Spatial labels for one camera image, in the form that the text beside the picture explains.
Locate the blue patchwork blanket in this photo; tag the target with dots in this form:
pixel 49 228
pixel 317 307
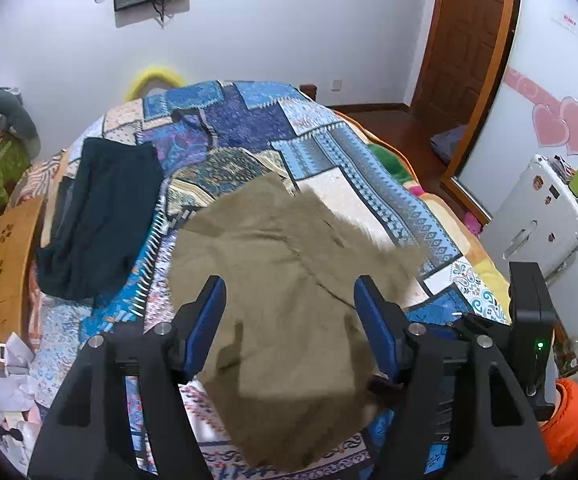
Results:
pixel 249 125

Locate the yellow foam arch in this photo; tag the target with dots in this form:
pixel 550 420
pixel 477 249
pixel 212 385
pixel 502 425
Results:
pixel 141 77

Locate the wooden lap desk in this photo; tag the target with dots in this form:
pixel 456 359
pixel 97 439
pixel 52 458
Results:
pixel 1 260

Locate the white wardrobe door pink hearts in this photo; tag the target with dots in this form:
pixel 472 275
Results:
pixel 554 60

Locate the dark navy pants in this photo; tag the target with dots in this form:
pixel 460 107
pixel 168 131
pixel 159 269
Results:
pixel 99 210

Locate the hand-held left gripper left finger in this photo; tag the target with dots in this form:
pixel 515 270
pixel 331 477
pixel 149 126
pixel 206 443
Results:
pixel 211 320

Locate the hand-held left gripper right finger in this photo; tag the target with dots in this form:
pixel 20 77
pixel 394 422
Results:
pixel 374 320

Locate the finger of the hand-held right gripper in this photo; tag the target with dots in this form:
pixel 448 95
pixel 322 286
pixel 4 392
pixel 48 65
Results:
pixel 491 330

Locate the grey plush toy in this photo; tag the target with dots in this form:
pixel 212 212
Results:
pixel 11 110

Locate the pile of white papers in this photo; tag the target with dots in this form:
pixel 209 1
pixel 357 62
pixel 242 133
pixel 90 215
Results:
pixel 11 390

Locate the white suitcase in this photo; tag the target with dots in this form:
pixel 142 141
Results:
pixel 539 225

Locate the khaki pants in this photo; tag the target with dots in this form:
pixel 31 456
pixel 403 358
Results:
pixel 279 270

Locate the white wall socket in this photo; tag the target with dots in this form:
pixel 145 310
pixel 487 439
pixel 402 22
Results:
pixel 336 85

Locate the wooden bedpost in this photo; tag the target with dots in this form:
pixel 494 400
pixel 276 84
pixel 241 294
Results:
pixel 309 91

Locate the purple cloth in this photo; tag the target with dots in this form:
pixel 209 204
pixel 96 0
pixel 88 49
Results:
pixel 446 142

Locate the brown wooden door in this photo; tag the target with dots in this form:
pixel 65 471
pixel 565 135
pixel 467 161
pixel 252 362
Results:
pixel 464 45

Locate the person's right forearm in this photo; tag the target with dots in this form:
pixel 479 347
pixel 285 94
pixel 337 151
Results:
pixel 569 420

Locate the striped patterned cloth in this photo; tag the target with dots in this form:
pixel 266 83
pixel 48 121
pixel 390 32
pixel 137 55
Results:
pixel 39 177

